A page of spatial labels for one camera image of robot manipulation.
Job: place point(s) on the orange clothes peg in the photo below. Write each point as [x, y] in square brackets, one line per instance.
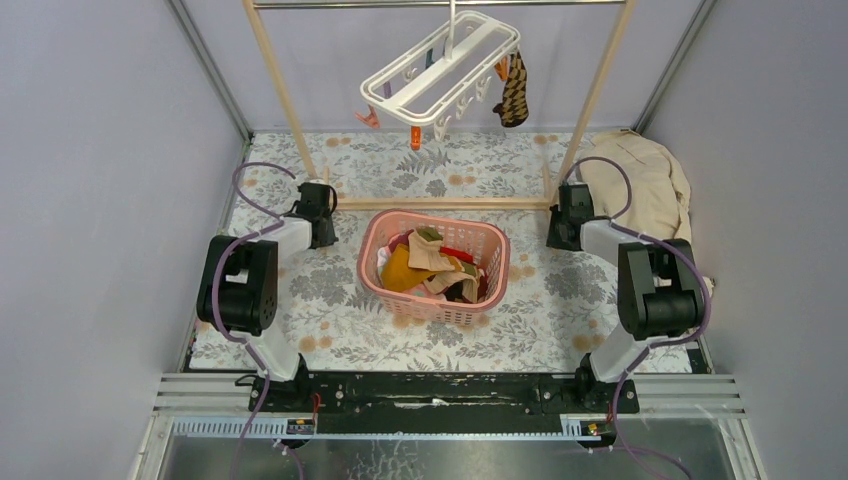
[415, 138]

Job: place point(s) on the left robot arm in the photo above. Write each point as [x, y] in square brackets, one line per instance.
[238, 291]

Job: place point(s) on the pink laundry basket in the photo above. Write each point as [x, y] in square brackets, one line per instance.
[488, 245]

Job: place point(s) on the mustard yellow sock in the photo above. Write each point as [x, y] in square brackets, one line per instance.
[398, 276]

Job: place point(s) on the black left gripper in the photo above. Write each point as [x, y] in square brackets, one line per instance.
[327, 216]

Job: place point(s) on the white plastic clip hanger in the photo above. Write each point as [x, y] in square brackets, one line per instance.
[437, 79]

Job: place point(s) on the red snowflake sock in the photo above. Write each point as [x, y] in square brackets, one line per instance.
[459, 255]

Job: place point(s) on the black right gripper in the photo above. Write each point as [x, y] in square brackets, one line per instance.
[554, 216]

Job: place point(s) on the pink clothes peg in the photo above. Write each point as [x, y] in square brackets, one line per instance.
[370, 119]

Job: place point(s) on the brown argyle sock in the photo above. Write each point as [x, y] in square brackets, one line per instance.
[513, 108]

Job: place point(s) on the wooden clothes rack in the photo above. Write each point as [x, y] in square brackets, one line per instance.
[551, 182]

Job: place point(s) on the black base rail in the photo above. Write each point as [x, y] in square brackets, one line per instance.
[347, 402]

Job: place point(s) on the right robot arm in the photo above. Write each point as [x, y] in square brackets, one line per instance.
[661, 297]

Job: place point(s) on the floral patterned mat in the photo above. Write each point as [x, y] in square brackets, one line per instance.
[558, 304]

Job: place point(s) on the beige cloth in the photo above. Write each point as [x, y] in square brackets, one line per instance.
[641, 176]

